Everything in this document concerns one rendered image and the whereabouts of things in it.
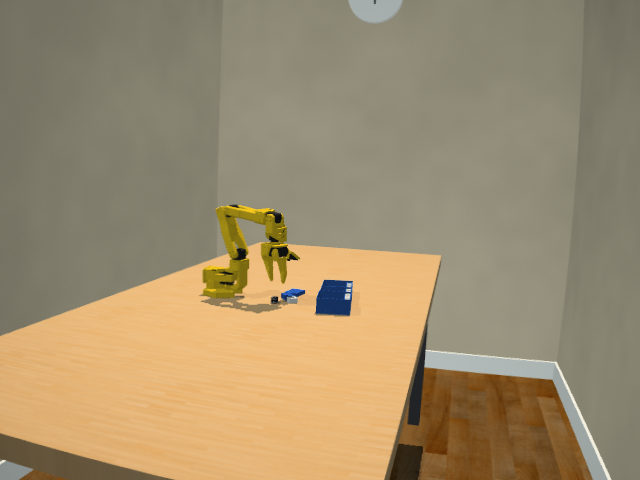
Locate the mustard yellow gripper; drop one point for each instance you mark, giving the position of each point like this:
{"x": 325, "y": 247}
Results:
{"x": 272, "y": 251}

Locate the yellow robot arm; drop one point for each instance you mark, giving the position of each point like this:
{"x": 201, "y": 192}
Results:
{"x": 276, "y": 231}

